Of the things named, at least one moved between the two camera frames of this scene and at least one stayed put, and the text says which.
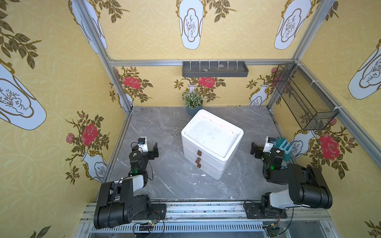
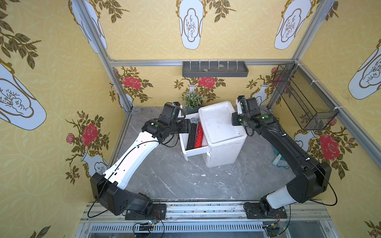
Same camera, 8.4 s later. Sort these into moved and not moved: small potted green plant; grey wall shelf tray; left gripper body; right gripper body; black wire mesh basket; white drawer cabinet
Moved: left gripper body; white drawer cabinet; right gripper body
Not moved: black wire mesh basket; grey wall shelf tray; small potted green plant
